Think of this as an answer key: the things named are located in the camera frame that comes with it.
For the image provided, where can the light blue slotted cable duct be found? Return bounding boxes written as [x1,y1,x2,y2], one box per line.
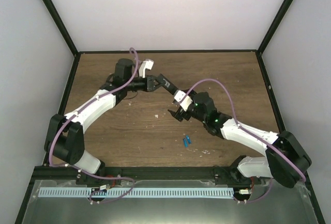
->
[37,187,234,199]

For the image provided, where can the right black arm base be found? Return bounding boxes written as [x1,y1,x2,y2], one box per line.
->
[213,156,254,187]

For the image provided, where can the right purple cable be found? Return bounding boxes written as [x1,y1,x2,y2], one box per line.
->
[185,79,306,204]

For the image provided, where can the blue battery right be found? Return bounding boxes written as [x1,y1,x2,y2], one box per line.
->
[186,136,192,144]

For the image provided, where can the grey metal front plate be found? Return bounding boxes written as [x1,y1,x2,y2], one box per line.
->
[23,181,317,223]

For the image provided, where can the black remote control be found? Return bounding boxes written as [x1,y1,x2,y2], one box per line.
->
[157,74,185,101]

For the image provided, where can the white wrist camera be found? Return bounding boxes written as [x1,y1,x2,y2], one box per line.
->
[174,90,193,112]
[139,59,154,78]

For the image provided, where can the black aluminium frame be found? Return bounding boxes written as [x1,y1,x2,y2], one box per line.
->
[15,0,325,223]

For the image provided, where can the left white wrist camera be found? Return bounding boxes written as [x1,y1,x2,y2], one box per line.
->
[139,59,154,78]

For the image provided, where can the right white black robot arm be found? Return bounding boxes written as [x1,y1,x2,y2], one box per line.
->
[170,90,312,188]

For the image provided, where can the blue battery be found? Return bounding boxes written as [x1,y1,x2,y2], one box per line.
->
[186,136,192,144]
[183,138,188,148]

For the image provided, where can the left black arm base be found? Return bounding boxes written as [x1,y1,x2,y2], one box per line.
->
[76,165,122,187]

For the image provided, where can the blue battery left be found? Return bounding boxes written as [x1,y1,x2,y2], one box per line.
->
[183,138,188,148]

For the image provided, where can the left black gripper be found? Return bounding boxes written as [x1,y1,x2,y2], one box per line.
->
[125,75,165,93]

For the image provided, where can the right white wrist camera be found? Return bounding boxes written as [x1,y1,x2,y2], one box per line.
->
[174,90,193,112]

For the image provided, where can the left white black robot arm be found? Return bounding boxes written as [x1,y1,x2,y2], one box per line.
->
[44,58,160,185]

